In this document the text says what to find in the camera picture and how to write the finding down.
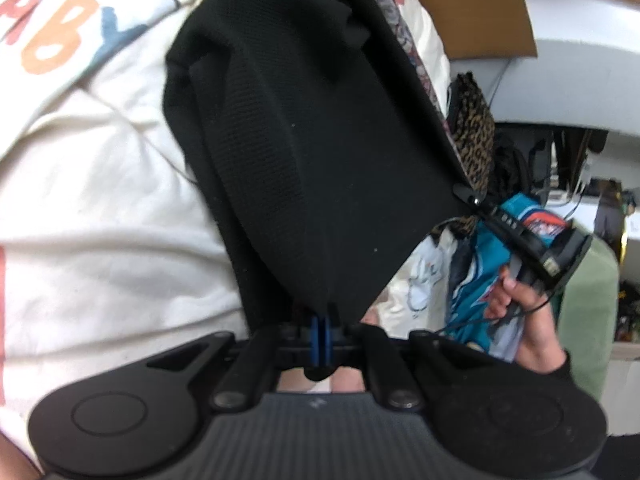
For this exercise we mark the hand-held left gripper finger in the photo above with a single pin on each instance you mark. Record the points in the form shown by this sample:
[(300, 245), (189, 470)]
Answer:
[(326, 342), (315, 342)]

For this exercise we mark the brown cardboard sheet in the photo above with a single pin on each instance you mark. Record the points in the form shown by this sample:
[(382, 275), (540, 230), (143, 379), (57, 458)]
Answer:
[(475, 5)]

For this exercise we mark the person's right forearm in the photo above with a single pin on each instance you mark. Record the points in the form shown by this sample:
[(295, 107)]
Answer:
[(555, 362)]

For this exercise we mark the black bear patterned jacket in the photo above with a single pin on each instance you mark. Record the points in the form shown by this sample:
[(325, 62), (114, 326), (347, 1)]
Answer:
[(310, 150)]

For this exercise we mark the leopard print garment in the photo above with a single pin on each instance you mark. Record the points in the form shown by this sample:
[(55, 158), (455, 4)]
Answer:
[(472, 125)]

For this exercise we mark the teal printed garment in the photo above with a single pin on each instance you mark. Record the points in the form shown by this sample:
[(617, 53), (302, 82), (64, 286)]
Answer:
[(475, 285)]

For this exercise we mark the cream bear printed bedsheet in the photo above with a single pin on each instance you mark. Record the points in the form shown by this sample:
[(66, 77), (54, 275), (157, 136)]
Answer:
[(90, 200)]

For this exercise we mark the white desk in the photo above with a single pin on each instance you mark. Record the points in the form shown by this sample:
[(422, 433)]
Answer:
[(575, 60)]

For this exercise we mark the person's right hand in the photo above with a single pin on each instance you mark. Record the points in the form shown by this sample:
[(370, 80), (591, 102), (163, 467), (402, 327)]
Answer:
[(532, 325)]

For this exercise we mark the pale green cloth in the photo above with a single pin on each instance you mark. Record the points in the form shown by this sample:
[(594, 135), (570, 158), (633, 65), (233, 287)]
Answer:
[(590, 320)]

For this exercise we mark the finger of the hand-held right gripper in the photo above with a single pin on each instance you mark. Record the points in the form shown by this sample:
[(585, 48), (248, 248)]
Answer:
[(495, 220)]

